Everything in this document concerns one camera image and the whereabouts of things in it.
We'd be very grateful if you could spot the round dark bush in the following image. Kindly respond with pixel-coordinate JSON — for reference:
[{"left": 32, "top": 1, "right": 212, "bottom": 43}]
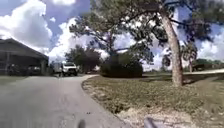
[{"left": 99, "top": 53, "right": 145, "bottom": 79}]

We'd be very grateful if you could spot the spreading pine tree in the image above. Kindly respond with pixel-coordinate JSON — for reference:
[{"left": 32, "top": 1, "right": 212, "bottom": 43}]
[{"left": 69, "top": 13, "right": 155, "bottom": 68}]

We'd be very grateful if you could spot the group of dark trees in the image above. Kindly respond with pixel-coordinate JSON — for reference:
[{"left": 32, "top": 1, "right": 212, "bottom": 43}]
[{"left": 64, "top": 44, "right": 102, "bottom": 75}]

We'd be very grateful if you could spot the white vehicle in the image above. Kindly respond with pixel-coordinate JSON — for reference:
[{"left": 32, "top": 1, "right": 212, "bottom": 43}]
[{"left": 60, "top": 62, "right": 79, "bottom": 78}]

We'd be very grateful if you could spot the grass verge with bare patches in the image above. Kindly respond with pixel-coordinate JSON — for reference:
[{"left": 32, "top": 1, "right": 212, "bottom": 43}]
[{"left": 81, "top": 72, "right": 224, "bottom": 128}]

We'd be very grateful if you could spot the large leaning pine tree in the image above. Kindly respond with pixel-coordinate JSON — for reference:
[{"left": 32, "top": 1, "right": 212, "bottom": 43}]
[{"left": 89, "top": 0, "right": 224, "bottom": 89}]

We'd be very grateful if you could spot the robot's own part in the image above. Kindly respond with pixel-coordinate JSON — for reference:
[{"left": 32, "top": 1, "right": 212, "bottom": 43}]
[
  {"left": 143, "top": 116, "right": 158, "bottom": 128},
  {"left": 76, "top": 119, "right": 87, "bottom": 128}
]

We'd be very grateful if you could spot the grey asphalt road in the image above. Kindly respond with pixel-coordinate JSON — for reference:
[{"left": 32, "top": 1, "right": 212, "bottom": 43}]
[{"left": 0, "top": 74, "right": 132, "bottom": 128}]

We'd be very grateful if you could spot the palm tree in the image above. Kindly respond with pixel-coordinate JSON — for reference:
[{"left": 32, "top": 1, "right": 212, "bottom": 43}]
[{"left": 181, "top": 41, "right": 200, "bottom": 74}]

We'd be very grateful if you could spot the dark vehicle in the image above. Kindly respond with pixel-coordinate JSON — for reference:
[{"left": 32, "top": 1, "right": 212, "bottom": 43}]
[{"left": 26, "top": 65, "right": 43, "bottom": 77}]

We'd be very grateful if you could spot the dark-roofed building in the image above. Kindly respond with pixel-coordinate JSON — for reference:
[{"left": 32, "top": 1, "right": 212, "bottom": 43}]
[{"left": 0, "top": 37, "right": 51, "bottom": 77}]

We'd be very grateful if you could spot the pale side road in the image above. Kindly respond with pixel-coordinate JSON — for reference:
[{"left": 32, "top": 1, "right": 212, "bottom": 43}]
[{"left": 182, "top": 68, "right": 224, "bottom": 76}]

